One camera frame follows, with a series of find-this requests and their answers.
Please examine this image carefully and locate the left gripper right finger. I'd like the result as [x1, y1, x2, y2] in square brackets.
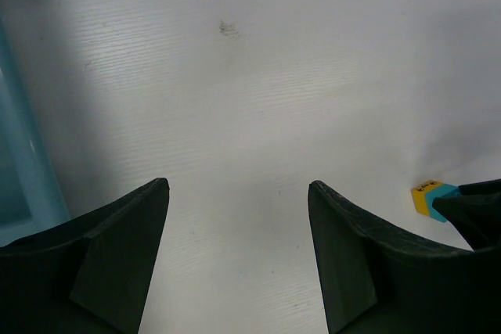
[308, 181, 500, 333]

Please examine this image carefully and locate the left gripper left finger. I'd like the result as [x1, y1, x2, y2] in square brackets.
[1, 178, 169, 333]

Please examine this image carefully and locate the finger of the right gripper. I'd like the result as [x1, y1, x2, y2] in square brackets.
[432, 179, 500, 251]

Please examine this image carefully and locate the blue yellow lego cube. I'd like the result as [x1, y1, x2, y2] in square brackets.
[411, 180, 461, 223]

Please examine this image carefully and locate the teal plastic compartment tray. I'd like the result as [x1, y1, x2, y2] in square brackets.
[1, 27, 70, 246]

